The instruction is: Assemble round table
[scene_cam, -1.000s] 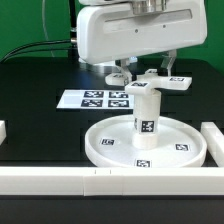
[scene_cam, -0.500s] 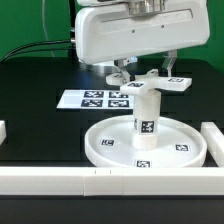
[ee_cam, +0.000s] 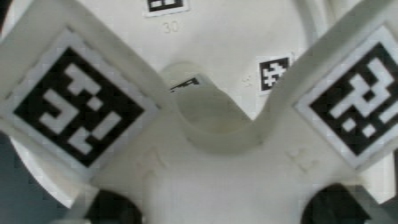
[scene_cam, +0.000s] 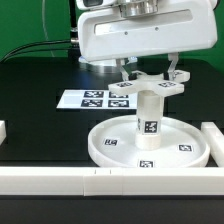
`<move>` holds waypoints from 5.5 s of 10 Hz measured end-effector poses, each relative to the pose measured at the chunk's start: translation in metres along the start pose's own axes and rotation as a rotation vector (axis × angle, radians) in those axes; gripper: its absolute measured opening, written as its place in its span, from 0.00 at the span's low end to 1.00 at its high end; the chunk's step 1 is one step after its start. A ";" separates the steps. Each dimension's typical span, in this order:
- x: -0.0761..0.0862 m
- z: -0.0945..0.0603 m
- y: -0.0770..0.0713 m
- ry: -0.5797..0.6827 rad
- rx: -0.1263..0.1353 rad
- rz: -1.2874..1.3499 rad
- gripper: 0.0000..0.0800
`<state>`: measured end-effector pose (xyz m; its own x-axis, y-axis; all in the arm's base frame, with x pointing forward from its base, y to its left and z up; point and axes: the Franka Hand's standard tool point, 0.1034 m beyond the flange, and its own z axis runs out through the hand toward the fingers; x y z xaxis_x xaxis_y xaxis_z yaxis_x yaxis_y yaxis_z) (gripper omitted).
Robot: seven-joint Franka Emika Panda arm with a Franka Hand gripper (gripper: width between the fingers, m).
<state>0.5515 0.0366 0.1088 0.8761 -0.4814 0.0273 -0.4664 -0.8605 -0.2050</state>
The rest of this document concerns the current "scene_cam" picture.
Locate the white marker sheet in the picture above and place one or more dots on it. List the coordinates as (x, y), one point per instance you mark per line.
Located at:
(96, 99)

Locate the white right fence rail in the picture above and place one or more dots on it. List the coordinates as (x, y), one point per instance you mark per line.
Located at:
(215, 139)

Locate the white round table top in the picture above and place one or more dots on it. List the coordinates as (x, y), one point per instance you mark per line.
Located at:
(111, 143)

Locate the white fence rail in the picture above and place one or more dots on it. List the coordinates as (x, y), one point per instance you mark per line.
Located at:
(2, 131)
(111, 181)
(215, 139)

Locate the white left fence rail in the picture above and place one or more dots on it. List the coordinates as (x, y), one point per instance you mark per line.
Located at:
(2, 131)

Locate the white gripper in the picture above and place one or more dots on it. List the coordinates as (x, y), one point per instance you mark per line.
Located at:
(113, 29)

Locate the white cross-shaped table base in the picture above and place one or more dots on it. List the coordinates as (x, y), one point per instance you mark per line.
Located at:
(155, 83)

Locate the white front fence rail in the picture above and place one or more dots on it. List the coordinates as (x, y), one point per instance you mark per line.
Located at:
(111, 181)

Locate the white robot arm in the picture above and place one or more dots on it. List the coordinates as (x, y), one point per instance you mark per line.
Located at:
(119, 29)

